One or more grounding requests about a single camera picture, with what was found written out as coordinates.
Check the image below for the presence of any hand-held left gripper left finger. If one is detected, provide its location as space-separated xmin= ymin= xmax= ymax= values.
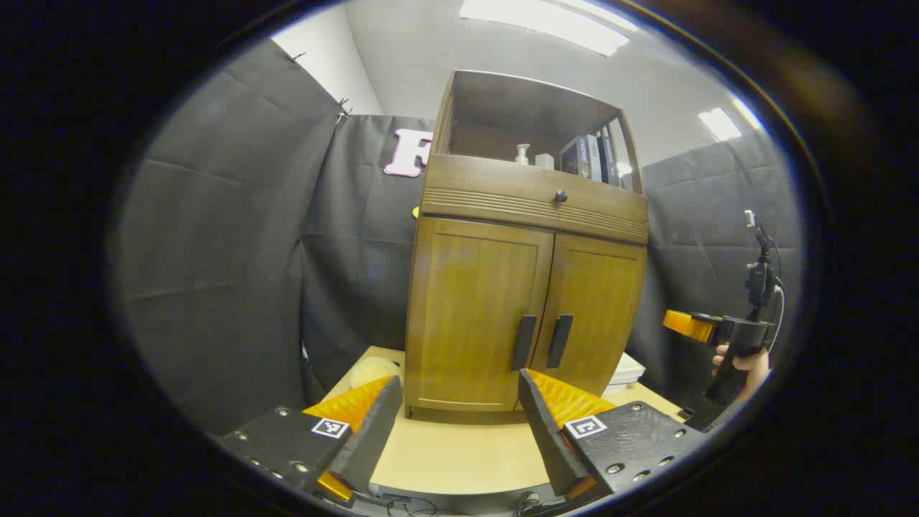
xmin=215 ymin=375 xmax=404 ymax=507

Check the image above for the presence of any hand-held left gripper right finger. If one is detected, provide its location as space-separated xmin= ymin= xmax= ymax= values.
xmin=517 ymin=368 xmax=708 ymax=503

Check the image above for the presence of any wooden shoe cabinet door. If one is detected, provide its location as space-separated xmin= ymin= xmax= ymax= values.
xmin=406 ymin=215 xmax=555 ymax=414
xmin=528 ymin=233 xmax=647 ymax=397

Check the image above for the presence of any wooden double-door shoe cabinet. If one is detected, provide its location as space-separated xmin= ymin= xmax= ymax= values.
xmin=403 ymin=69 xmax=650 ymax=419

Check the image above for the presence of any wooden cabinet drawer with knob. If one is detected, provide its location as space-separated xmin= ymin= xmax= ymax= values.
xmin=422 ymin=154 xmax=649 ymax=245

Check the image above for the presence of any cream plush toy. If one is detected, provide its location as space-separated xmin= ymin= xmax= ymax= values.
xmin=350 ymin=357 xmax=401 ymax=390

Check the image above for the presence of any grey-blue upright book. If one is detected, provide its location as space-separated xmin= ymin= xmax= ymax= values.
xmin=583 ymin=134 xmax=604 ymax=182

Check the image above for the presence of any small ceiling light panel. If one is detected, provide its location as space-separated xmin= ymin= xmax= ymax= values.
xmin=698 ymin=108 xmax=742 ymax=142

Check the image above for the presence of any long ceiling light panel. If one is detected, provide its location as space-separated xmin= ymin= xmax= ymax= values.
xmin=459 ymin=0 xmax=640 ymax=58

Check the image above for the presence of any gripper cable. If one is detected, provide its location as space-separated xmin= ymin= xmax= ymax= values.
xmin=772 ymin=276 xmax=787 ymax=353

